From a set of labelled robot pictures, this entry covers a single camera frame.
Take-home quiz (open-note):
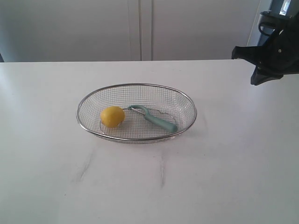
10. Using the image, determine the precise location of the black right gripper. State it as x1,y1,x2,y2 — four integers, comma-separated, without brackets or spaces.
231,25,299,86

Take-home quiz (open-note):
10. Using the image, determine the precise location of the teal handled peeler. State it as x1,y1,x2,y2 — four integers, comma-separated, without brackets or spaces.
128,105,178,133

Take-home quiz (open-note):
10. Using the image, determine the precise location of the yellow lemon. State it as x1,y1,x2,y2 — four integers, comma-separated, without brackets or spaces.
100,106,125,128

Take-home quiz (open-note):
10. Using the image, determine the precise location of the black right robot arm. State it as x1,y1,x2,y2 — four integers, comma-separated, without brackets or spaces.
232,5,299,86

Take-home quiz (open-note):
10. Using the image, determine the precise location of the oval steel mesh basket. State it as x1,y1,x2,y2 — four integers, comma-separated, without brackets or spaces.
76,83,197,144

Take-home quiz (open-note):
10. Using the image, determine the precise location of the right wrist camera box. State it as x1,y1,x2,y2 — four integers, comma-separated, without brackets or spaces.
258,11,290,37

